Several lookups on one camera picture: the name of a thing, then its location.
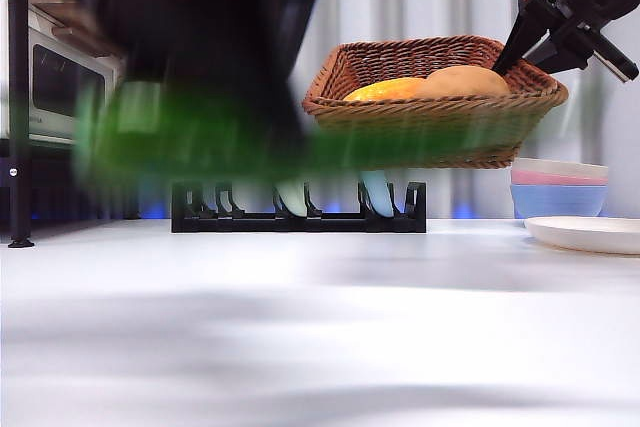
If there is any tan toy potato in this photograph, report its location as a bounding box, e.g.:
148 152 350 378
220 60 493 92
424 65 511 98

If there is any brown wicker basket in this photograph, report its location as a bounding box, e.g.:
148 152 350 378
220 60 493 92
302 35 570 169

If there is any orange toy corn cob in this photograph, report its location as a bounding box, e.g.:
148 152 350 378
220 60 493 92
343 77 432 102

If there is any beige bowl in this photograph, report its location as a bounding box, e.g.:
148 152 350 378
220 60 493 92
514 157 610 181

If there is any pink bowl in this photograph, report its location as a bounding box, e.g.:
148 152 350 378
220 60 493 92
510 169 609 187

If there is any blue bowl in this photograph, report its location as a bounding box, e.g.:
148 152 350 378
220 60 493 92
510 184 609 221

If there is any cream plate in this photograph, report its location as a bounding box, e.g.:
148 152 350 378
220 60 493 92
523 215 640 255

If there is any light blue plate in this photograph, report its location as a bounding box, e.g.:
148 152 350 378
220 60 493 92
359 169 395 217

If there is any pale green plate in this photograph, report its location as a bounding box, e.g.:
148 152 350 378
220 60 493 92
273 180 307 217

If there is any black dish rack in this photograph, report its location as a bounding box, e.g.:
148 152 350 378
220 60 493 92
171 179 427 234

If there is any white microwave oven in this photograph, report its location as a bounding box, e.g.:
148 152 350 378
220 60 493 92
0 1 127 144

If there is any black metal shelf frame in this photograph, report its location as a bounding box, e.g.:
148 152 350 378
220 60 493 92
0 0 141 250

